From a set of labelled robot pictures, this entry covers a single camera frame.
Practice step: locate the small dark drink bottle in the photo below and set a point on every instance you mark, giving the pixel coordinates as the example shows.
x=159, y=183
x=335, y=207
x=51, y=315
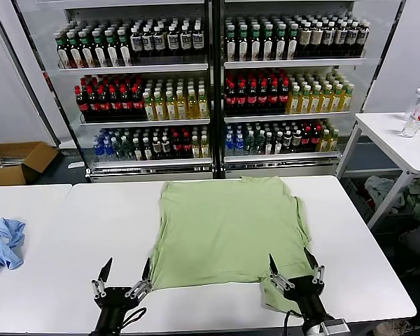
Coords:
x=278, y=143
x=137, y=150
x=297, y=141
x=287, y=143
x=147, y=150
x=165, y=150
x=268, y=144
x=156, y=150

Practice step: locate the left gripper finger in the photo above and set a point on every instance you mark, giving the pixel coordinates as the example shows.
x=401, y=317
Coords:
x=106, y=271
x=147, y=271

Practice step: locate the dark tea bottle white label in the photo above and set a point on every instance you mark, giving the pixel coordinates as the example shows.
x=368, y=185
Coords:
x=197, y=40
x=364, y=35
x=329, y=37
x=159, y=42
x=341, y=36
x=352, y=36
x=148, y=42
x=185, y=40
x=173, y=41
x=136, y=43

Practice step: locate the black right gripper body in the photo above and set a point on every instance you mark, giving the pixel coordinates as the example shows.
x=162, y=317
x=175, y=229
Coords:
x=306, y=297

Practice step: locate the white side table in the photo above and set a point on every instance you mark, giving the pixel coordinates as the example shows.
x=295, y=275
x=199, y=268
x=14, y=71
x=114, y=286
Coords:
x=388, y=136

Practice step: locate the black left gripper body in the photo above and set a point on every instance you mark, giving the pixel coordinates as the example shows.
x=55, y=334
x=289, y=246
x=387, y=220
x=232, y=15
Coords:
x=113, y=301

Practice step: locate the dark bottle green cap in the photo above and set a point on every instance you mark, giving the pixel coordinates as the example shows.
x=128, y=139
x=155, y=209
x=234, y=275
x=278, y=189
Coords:
x=63, y=54
x=75, y=53
x=112, y=52
x=243, y=45
x=125, y=52
x=268, y=45
x=87, y=53
x=231, y=45
x=281, y=44
x=255, y=45
x=292, y=43
x=99, y=52

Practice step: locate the clear water bottle red label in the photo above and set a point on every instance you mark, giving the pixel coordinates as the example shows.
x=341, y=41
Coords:
x=414, y=119

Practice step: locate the beverage display cooler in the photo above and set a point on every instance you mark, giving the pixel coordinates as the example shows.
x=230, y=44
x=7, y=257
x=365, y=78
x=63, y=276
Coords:
x=133, y=68
x=294, y=63

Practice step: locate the crumpled light blue cloth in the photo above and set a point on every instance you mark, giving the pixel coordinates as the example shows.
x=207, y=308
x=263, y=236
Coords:
x=3, y=245

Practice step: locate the white garment pile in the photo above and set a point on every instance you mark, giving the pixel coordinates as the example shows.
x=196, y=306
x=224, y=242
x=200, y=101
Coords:
x=381, y=189

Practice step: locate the light green shirt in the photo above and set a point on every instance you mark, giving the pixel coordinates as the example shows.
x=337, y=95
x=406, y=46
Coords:
x=227, y=227

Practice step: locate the dark bottle beige label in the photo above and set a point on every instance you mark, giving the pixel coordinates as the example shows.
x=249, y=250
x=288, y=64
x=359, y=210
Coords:
x=305, y=38
x=317, y=38

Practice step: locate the grey laundry basket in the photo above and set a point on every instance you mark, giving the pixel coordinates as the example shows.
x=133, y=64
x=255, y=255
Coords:
x=358, y=196

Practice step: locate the small blue water bottle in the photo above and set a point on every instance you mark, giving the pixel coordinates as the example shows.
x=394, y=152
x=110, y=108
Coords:
x=108, y=151
x=239, y=145
x=229, y=145
x=98, y=151

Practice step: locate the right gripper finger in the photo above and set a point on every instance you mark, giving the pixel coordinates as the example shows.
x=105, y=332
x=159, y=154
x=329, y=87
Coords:
x=311, y=260
x=273, y=267

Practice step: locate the small cola bottle red cap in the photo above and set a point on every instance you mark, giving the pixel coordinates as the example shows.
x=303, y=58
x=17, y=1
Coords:
x=186, y=147
x=315, y=140
x=305, y=140
x=176, y=147

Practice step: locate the small yellow tea bottle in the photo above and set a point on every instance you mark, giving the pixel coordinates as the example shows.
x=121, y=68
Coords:
x=204, y=148
x=334, y=140
x=195, y=148
x=325, y=141

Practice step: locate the yellow tea bottle white cap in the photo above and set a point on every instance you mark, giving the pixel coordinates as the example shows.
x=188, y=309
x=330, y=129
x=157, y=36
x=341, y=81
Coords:
x=203, y=105
x=326, y=100
x=337, y=99
x=160, y=108
x=294, y=102
x=192, y=106
x=347, y=99
x=304, y=101
x=171, y=107
x=182, y=106
x=149, y=108
x=315, y=101

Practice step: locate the open cardboard box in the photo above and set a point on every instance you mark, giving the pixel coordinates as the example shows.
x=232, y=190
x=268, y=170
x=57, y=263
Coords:
x=38, y=154

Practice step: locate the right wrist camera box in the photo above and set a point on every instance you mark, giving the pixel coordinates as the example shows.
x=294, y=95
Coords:
x=336, y=328

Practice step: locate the small clear green bottle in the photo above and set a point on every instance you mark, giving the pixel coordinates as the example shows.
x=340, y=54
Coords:
x=126, y=150
x=248, y=145
x=116, y=150
x=258, y=144

